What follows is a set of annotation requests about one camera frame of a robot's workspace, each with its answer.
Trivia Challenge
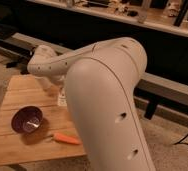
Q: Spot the white labelled bottle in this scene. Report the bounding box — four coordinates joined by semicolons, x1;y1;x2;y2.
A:
57;88;67;107

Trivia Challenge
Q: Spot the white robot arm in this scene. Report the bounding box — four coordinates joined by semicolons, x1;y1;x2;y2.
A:
28;37;156;171

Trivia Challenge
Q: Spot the purple bowl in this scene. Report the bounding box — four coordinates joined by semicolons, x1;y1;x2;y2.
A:
11;106;43;134

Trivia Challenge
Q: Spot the wooden table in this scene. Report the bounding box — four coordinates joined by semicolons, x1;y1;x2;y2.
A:
0;73;87;168

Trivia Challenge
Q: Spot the orange carrot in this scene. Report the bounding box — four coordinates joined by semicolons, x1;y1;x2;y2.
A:
53;133;81;145

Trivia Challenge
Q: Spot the long wooden shelf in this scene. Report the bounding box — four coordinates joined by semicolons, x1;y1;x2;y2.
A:
27;0;188;37

